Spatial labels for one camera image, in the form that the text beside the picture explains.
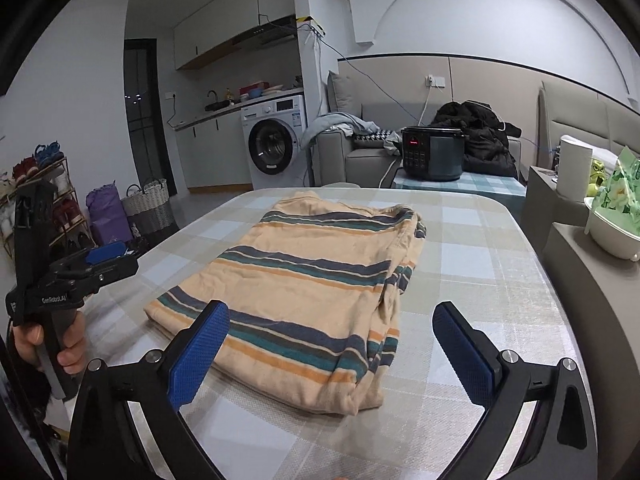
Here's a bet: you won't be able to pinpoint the beige striped shirt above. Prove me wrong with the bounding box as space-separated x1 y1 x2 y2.
145 192 426 415

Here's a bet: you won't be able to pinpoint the grey clothes on sofa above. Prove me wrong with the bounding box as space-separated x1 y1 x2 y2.
298 112 401 156

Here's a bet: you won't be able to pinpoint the left hand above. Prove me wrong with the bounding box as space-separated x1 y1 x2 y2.
12 311 87 375

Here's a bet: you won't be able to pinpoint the shoe rack with shoes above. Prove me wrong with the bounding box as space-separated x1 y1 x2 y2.
1 141 96 261

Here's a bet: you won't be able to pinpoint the purple bag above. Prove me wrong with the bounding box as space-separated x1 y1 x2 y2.
86 182 132 246

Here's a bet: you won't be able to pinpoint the checkered tablecloth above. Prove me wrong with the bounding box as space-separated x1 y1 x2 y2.
86 188 580 479

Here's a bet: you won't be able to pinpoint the woven laundry basket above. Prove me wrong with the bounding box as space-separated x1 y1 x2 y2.
122 179 175 236

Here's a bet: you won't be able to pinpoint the teal checkered side table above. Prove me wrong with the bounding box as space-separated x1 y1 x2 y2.
392 170 526 197

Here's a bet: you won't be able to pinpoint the white bowl with green bag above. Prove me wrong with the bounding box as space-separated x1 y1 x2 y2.
585 148 639 262

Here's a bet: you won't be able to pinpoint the black jacket pile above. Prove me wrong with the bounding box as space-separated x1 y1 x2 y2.
430 101 522 178

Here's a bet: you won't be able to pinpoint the black rice cooker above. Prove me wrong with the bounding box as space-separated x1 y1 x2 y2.
400 126 465 182

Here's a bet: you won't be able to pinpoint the white round stool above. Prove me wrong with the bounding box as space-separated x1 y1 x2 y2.
320 182 360 190

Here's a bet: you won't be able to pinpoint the white paper roll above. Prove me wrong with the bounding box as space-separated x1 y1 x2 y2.
556 134 592 203

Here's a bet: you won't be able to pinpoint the white washing machine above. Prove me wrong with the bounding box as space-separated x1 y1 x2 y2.
241 93 309 190

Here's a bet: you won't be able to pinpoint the grey sofa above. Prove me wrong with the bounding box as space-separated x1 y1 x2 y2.
311 70 524 189

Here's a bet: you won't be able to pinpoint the grey bed headboard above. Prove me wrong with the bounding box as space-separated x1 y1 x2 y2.
536 80 639 169

